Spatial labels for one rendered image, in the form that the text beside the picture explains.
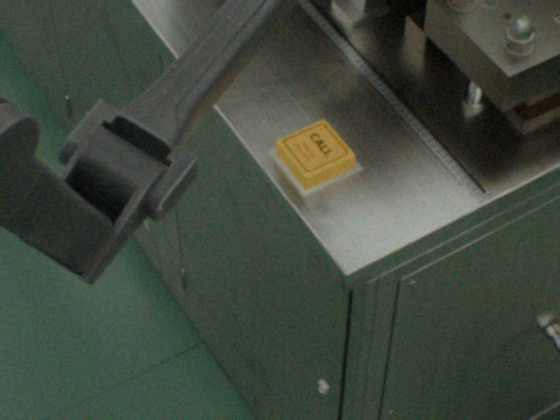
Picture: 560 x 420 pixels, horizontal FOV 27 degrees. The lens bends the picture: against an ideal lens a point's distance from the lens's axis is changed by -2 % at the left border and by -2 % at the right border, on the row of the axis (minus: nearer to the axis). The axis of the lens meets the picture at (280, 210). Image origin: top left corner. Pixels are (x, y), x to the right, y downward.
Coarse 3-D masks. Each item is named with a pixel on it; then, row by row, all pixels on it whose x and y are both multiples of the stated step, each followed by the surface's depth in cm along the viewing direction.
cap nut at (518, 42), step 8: (520, 16) 135; (512, 24) 135; (520, 24) 134; (528, 24) 135; (512, 32) 135; (520, 32) 135; (528, 32) 135; (504, 40) 138; (512, 40) 136; (520, 40) 136; (528, 40) 136; (504, 48) 138; (512, 48) 137; (520, 48) 136; (528, 48) 137; (520, 56) 137
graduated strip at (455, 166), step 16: (304, 0) 162; (320, 16) 160; (336, 32) 158; (352, 48) 156; (368, 64) 154; (368, 80) 153; (384, 80) 153; (384, 96) 151; (400, 96) 151; (400, 112) 149; (416, 112) 149; (416, 128) 148; (432, 144) 146; (448, 160) 144; (464, 176) 143; (480, 192) 141
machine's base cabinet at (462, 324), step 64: (0, 0) 260; (64, 0) 208; (64, 64) 229; (128, 64) 188; (192, 192) 186; (256, 192) 159; (192, 256) 203; (256, 256) 171; (448, 256) 145; (512, 256) 155; (192, 320) 223; (256, 320) 184; (320, 320) 157; (384, 320) 148; (448, 320) 159; (512, 320) 171; (256, 384) 201; (320, 384) 168; (384, 384) 162; (448, 384) 175; (512, 384) 190
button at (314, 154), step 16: (304, 128) 144; (320, 128) 144; (288, 144) 143; (304, 144) 143; (320, 144) 143; (336, 144) 143; (288, 160) 142; (304, 160) 141; (320, 160) 141; (336, 160) 141; (352, 160) 142; (304, 176) 140; (320, 176) 141
